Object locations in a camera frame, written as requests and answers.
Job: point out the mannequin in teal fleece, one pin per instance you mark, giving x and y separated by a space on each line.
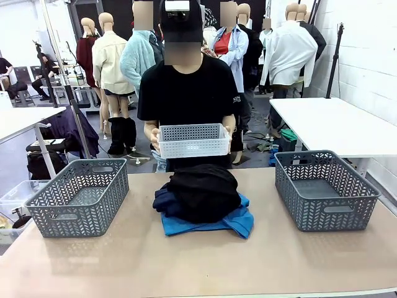
136 59

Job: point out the white table with round leg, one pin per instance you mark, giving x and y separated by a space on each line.
18 119

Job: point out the green cloth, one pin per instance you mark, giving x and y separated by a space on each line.
288 135

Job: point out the person in black t-shirt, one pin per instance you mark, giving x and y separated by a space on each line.
186 93

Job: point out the mannequin in light blue shirt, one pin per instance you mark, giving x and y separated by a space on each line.
237 49

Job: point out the mannequin in maroon dress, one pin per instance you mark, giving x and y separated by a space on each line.
83 52

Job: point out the large white table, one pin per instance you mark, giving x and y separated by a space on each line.
335 124

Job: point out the grey woven plastic basket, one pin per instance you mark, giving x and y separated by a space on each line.
77 217
325 217

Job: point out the person's right hand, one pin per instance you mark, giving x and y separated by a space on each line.
155 139

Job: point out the black tripod stand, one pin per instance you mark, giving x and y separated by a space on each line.
335 62

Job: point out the mannequin in black coat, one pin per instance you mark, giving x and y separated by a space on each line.
319 40

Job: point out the person's left hand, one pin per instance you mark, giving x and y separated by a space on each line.
232 136

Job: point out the black garment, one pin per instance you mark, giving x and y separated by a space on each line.
204 195

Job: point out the dark purple cloth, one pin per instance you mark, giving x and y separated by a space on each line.
71 127

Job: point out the light denim trousers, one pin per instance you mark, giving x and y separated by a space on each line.
159 164

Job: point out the navy garment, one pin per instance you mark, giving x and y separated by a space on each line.
162 205

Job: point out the black stool with papers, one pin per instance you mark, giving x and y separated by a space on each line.
34 146

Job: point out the mannequin in white shirt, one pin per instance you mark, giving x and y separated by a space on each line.
288 52

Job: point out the seated person in black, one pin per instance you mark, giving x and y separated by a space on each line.
4 65

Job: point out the black stand with clamp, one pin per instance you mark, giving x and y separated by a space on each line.
51 90

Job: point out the person's right forearm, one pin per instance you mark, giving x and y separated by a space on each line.
150 125

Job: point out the person's left forearm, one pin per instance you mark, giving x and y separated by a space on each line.
230 120

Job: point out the black cap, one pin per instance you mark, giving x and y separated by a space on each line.
181 31

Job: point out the silver metal pole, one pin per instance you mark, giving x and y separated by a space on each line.
81 130

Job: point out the white perforated plastic basket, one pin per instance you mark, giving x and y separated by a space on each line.
192 149

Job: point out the mannequin in black jacket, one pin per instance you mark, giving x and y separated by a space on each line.
252 52

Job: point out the seated person with dark hair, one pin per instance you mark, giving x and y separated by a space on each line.
46 66

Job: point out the small mannequin in white top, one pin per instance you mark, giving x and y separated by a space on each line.
266 35

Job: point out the mannequin in cream jacket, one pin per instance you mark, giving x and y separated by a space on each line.
108 62

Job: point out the clear plastic storage bin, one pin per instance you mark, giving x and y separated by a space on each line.
12 195

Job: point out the bright blue garment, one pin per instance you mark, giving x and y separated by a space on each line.
239 222

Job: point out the black bag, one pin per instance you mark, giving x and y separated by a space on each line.
40 166

